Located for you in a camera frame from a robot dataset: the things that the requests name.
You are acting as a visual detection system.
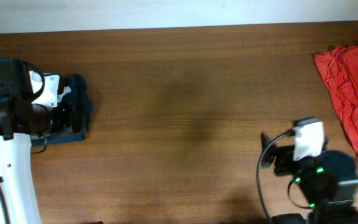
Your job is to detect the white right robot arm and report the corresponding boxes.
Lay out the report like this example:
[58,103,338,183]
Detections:
[256,130,358,224]

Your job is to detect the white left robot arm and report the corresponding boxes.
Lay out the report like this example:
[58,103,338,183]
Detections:
[0,74,93,223]

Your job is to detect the folded navy garment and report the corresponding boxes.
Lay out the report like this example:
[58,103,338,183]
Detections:
[31,73,93,146]

